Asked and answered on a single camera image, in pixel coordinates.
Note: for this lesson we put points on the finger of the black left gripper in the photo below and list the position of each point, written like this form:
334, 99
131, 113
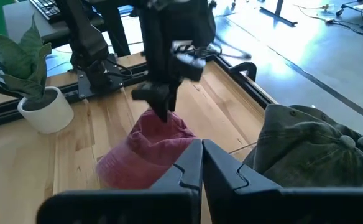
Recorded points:
158, 96
174, 95

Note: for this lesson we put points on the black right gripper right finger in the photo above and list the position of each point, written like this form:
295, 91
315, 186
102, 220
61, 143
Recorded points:
278, 205

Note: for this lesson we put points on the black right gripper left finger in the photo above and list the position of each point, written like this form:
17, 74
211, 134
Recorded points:
138, 205

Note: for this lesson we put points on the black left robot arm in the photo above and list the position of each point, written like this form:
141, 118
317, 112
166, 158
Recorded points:
88, 37

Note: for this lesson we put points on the olive green cap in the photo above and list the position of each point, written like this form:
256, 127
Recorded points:
306, 149

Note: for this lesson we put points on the white plant pot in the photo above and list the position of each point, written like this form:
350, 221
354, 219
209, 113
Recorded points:
49, 113

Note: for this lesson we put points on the black stand base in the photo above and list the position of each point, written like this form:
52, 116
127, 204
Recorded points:
278, 14

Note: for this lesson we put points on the black keyboard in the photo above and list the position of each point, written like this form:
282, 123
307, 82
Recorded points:
47, 7

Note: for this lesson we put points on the green leafy plant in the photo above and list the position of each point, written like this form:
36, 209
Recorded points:
20, 62

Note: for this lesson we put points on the grey desk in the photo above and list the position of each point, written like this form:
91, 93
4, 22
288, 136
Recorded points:
23, 25

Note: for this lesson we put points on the wheeled cart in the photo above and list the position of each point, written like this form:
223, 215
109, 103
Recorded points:
361, 6

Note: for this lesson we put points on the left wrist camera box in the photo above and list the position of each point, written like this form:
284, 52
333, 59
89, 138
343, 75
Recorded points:
190, 66

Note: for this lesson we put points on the black table frame rail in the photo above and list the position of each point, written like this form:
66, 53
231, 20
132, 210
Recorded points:
1, 109

